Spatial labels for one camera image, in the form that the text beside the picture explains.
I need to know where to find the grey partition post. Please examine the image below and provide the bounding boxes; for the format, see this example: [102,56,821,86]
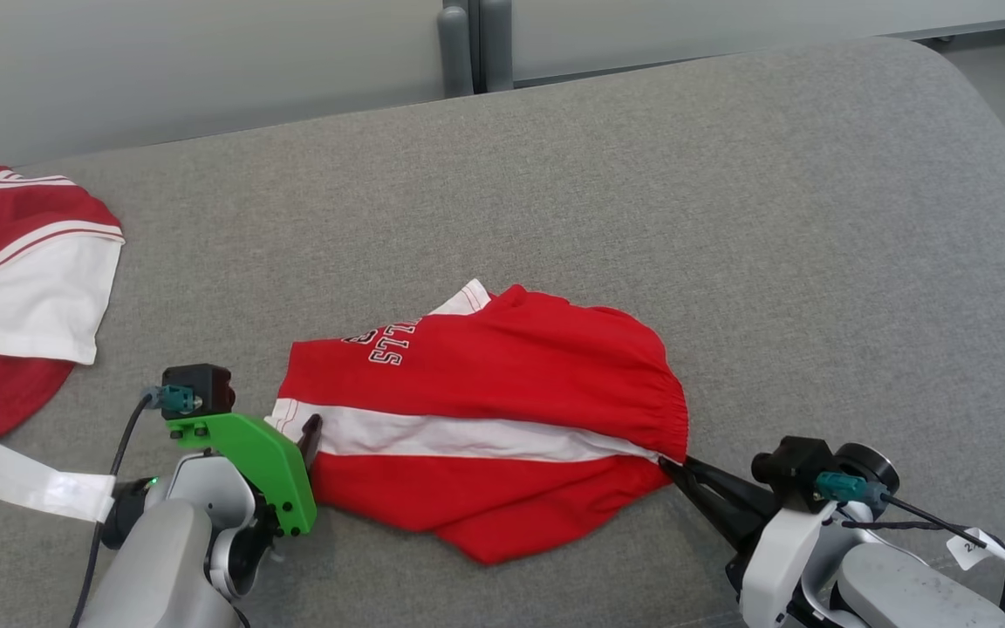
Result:
[437,0,475,98]
[478,0,515,93]

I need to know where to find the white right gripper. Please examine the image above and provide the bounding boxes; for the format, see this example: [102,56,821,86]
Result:
[659,455,836,628]

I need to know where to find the red shorts with white stripe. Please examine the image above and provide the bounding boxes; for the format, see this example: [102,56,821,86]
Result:
[265,279,690,565]

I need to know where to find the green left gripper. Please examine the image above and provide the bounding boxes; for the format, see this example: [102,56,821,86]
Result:
[167,412,325,537]

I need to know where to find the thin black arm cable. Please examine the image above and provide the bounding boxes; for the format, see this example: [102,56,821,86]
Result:
[843,520,1005,613]

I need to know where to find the white printed cable tag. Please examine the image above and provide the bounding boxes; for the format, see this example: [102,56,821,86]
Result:
[945,527,1005,573]

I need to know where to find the black cable with teal plug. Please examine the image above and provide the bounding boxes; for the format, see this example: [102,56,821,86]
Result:
[69,384,203,628]
[815,471,1005,594]

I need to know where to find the red and white jersey shirt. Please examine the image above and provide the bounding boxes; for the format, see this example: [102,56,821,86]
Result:
[0,153,126,455]

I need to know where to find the white blank cable tag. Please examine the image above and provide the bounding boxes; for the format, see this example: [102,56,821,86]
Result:
[0,440,118,524]

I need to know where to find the grey fabric sofa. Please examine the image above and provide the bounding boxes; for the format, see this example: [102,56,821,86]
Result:
[0,37,1005,628]

